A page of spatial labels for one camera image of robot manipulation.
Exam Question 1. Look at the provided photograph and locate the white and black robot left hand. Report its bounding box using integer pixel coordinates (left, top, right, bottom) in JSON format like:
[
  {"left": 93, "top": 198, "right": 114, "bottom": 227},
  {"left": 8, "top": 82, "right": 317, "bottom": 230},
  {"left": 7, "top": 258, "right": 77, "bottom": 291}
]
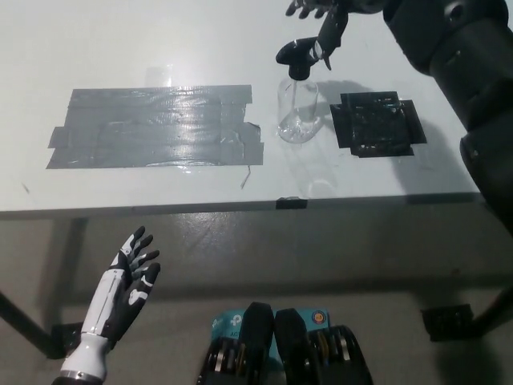
[{"left": 79, "top": 225, "right": 162, "bottom": 344}]

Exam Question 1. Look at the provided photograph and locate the white and black robot right hand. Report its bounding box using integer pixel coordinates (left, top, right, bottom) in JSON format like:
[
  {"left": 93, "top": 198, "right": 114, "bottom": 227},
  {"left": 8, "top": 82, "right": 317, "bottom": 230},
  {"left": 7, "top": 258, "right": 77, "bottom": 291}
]
[{"left": 285, "top": 0, "right": 385, "bottom": 59}]

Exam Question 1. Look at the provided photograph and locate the black trigger spray lid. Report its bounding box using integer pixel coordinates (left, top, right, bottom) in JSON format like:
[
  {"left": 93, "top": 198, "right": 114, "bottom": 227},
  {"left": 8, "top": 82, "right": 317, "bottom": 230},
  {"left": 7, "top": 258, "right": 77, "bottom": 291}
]
[{"left": 275, "top": 34, "right": 333, "bottom": 80}]

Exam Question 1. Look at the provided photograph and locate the clear plastic bottle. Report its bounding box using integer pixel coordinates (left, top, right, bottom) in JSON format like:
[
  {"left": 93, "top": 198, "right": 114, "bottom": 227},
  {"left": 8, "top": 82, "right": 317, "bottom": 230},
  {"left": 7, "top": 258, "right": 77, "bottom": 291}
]
[{"left": 276, "top": 75, "right": 321, "bottom": 144}]

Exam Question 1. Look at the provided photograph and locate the black robot left chest block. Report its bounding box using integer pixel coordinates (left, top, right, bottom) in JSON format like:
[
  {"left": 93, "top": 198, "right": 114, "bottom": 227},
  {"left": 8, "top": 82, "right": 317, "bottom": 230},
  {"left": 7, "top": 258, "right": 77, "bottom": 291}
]
[{"left": 196, "top": 302, "right": 276, "bottom": 385}]

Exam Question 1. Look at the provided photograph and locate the grey table leg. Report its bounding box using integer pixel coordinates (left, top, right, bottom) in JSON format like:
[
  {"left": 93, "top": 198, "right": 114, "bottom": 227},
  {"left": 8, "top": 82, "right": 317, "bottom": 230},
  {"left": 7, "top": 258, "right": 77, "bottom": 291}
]
[{"left": 50, "top": 218, "right": 88, "bottom": 326}]

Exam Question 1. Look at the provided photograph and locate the black table foot plate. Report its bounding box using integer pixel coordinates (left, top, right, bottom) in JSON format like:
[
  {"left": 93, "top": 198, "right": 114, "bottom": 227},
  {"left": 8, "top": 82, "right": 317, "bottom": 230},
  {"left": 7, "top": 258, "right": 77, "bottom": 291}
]
[
  {"left": 50, "top": 322, "right": 83, "bottom": 360},
  {"left": 420, "top": 303, "right": 475, "bottom": 342}
]

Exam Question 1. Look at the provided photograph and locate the black slanted table brace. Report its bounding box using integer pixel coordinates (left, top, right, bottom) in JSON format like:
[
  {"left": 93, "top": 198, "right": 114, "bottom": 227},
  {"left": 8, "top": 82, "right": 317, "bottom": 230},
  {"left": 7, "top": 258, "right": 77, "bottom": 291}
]
[
  {"left": 471, "top": 276, "right": 513, "bottom": 334},
  {"left": 0, "top": 288, "right": 55, "bottom": 358}
]

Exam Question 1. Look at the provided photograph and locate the black tape patch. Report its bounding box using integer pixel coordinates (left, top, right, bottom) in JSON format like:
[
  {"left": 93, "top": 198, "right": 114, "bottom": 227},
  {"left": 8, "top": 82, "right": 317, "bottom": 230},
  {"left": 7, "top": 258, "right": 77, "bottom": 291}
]
[{"left": 329, "top": 91, "right": 428, "bottom": 158}]

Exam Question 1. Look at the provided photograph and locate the teal cardboard box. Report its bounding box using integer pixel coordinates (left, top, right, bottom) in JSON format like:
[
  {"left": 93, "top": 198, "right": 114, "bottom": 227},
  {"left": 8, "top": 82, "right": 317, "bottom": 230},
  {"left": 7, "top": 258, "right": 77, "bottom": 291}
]
[{"left": 211, "top": 308, "right": 332, "bottom": 362}]

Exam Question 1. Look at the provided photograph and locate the small black tape strip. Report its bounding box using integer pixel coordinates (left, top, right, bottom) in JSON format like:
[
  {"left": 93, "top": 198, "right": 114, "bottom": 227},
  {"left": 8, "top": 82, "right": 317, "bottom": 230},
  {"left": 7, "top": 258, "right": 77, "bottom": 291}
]
[{"left": 276, "top": 197, "right": 309, "bottom": 211}]

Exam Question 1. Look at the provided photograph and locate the grey duct tape patch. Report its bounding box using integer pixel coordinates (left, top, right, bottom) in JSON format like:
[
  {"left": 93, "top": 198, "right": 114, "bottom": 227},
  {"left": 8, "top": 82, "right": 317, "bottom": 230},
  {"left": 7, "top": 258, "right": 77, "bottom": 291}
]
[{"left": 45, "top": 83, "right": 265, "bottom": 170}]

